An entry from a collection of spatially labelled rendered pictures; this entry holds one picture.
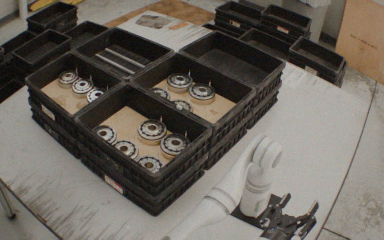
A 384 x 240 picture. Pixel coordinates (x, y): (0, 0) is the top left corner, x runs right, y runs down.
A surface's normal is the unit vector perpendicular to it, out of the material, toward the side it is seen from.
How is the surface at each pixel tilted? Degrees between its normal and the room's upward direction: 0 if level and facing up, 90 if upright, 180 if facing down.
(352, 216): 0
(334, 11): 90
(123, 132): 0
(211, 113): 0
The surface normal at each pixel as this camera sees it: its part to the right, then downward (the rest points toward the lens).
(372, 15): -0.53, 0.38
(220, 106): 0.08, -0.76
